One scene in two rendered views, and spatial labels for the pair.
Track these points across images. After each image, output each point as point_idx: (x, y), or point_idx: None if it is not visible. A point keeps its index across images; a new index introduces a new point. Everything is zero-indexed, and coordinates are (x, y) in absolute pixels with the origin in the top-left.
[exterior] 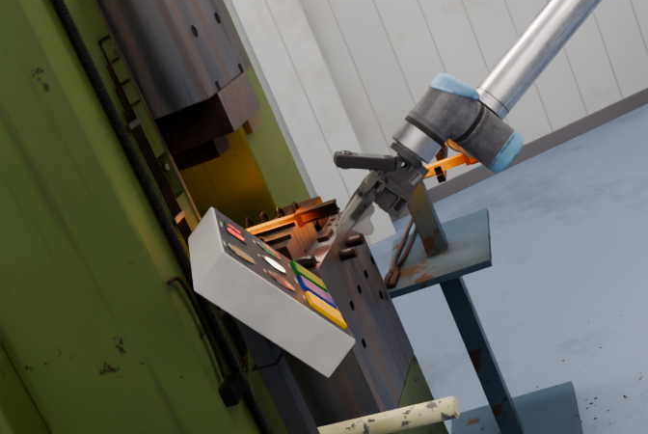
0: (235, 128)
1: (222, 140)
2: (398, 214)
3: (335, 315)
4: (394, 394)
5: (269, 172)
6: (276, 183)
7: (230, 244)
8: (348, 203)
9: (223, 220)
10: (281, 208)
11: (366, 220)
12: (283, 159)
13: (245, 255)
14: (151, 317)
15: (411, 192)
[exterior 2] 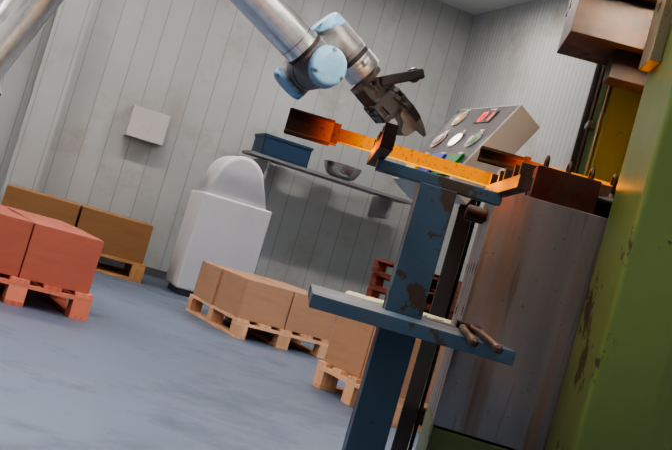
0: (557, 50)
1: (609, 66)
2: (375, 120)
3: (406, 165)
4: (433, 394)
5: (635, 135)
6: (630, 155)
7: (467, 112)
8: (417, 112)
9: (501, 110)
10: (569, 165)
11: (399, 123)
12: (650, 128)
13: (457, 119)
14: None
15: (365, 105)
